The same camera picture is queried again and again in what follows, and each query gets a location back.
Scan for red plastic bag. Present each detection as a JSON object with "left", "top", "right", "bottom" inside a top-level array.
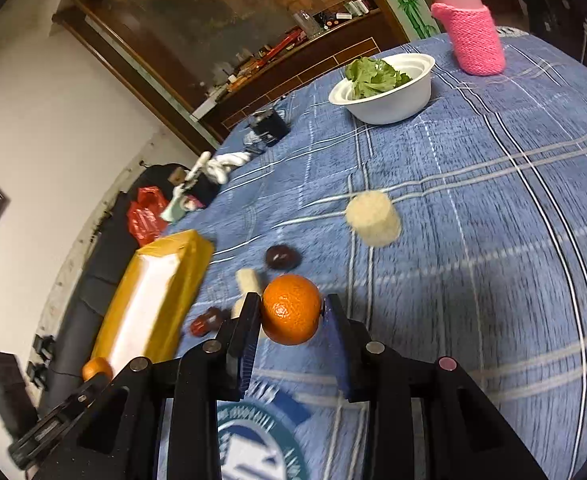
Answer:
[{"left": 126, "top": 186, "right": 170, "bottom": 247}]

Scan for black and pink pouch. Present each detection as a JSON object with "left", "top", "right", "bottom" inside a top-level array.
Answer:
[{"left": 188, "top": 175, "right": 220, "bottom": 207}]

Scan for red flat box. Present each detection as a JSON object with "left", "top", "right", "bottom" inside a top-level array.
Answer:
[{"left": 268, "top": 30, "right": 307, "bottom": 56}]

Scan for yellow cardboard tray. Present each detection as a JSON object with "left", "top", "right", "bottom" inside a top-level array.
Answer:
[{"left": 91, "top": 229, "right": 214, "bottom": 376}]

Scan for dark purple plum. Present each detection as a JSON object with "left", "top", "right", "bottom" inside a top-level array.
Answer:
[{"left": 266, "top": 245, "right": 302, "bottom": 270}]

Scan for green lettuce leaves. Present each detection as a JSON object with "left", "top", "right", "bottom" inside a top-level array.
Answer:
[{"left": 344, "top": 56, "right": 413, "bottom": 101}]

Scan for white bowl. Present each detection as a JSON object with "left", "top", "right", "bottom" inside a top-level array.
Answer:
[{"left": 328, "top": 52, "right": 436, "bottom": 125}]

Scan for blue plaid tablecloth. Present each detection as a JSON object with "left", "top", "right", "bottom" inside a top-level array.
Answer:
[{"left": 156, "top": 32, "right": 587, "bottom": 480}]

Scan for bottle with pink knitted sleeve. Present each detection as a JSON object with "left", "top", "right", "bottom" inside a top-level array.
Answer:
[{"left": 418, "top": 0, "right": 507, "bottom": 76}]

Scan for black leather sofa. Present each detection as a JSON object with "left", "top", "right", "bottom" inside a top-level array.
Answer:
[{"left": 0, "top": 162, "right": 219, "bottom": 441}]

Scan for orange mandarin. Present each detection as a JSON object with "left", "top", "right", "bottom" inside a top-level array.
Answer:
[
  {"left": 82, "top": 357, "right": 114, "bottom": 383},
  {"left": 261, "top": 274, "right": 323, "bottom": 346}
]

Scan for wooden glass display cabinet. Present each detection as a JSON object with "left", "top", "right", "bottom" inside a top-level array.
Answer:
[{"left": 54, "top": 0, "right": 414, "bottom": 151}]

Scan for bright red date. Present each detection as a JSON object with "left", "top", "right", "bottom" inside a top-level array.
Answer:
[{"left": 190, "top": 314, "right": 214, "bottom": 338}]

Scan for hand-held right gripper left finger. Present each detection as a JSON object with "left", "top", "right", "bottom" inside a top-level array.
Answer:
[{"left": 36, "top": 294, "right": 263, "bottom": 480}]

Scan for clear glass jar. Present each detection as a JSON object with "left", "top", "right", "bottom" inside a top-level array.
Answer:
[{"left": 293, "top": 10, "right": 319, "bottom": 36}]

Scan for white stuffed toy pile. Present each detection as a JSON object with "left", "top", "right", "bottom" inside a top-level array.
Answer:
[{"left": 204, "top": 151, "right": 252, "bottom": 183}]

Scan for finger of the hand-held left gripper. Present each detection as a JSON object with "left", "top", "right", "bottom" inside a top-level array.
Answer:
[{"left": 8, "top": 375, "right": 113, "bottom": 468}]

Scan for mint green cloth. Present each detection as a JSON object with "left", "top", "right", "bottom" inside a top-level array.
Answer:
[{"left": 162, "top": 195, "right": 187, "bottom": 223}]

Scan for black wall plug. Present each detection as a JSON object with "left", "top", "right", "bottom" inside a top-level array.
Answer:
[{"left": 32, "top": 335, "right": 57, "bottom": 391}]

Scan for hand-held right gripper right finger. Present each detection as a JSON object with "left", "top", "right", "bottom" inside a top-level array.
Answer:
[{"left": 322, "top": 293, "right": 549, "bottom": 480}]

